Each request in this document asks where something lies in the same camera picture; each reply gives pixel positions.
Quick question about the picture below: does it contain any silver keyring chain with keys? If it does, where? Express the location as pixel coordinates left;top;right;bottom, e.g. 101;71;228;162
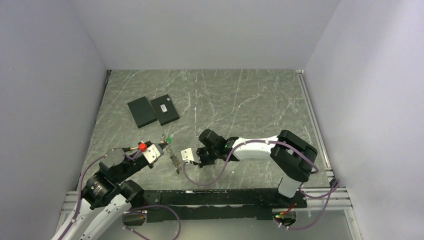
160;133;183;175

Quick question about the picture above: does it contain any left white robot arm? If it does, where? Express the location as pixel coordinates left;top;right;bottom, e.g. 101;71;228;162
53;141;168;240

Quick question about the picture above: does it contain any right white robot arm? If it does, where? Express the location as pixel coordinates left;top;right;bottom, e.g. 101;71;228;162
193;129;319;208

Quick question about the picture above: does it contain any black box with label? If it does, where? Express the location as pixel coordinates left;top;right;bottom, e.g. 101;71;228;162
150;94;180;126

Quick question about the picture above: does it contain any black box lid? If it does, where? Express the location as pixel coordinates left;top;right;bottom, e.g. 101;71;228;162
127;96;158;129

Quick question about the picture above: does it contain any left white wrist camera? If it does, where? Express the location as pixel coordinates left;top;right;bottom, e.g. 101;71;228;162
143;143;164;164

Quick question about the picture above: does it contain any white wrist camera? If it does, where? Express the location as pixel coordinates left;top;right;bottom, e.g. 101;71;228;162
180;147;196;162
143;143;164;164

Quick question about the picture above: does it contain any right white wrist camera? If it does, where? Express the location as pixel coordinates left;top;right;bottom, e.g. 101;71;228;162
180;147;196;162

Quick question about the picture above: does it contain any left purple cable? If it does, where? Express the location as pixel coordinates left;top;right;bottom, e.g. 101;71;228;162
56;145;181;240

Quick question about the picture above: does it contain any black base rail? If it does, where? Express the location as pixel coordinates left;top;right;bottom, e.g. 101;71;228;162
131;188;308;223

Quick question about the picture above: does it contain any aluminium frame rail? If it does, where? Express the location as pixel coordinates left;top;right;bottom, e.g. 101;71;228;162
296;70;353;212

